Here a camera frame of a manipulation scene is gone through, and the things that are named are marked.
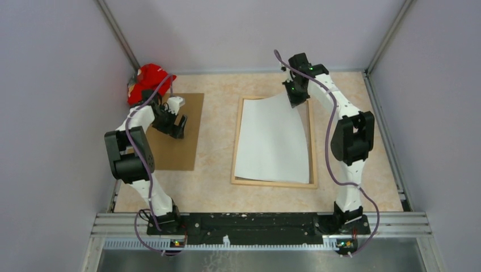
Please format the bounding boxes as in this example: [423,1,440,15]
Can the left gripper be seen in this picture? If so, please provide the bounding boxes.
[151,104,187,139]

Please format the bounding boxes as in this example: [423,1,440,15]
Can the brown backing board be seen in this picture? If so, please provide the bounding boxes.
[146,93,204,171]

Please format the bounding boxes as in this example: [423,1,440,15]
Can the printed photo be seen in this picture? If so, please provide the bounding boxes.
[234,92,310,184]

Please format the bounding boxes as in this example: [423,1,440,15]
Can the wooden picture frame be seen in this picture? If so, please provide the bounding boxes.
[231,96,318,189]

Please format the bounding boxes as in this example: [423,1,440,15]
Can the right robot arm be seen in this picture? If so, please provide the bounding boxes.
[280,53,375,234]

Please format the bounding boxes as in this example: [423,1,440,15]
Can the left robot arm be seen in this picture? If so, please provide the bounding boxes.
[104,90,187,235]

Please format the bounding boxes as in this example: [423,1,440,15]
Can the red cloth doll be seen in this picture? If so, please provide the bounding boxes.
[127,63,177,106]

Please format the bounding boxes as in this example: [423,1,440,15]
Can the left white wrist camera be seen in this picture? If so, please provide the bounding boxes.
[166,96,185,115]

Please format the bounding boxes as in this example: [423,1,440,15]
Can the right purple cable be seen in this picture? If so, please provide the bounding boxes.
[273,49,381,257]

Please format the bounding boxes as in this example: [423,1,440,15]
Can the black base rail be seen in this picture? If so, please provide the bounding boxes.
[146,212,371,245]

